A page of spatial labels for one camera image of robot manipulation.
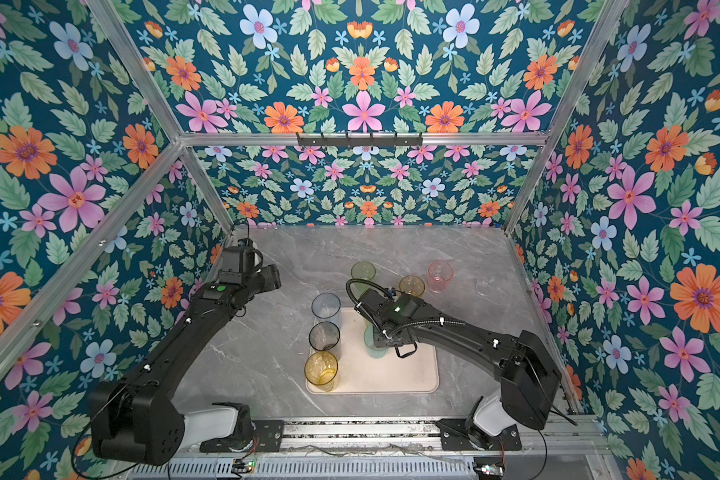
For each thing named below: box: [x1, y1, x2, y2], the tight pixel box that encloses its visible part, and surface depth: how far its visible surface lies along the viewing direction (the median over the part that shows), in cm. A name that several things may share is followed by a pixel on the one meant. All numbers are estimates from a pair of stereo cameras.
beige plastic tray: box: [334, 307, 440, 395], surface depth 86 cm
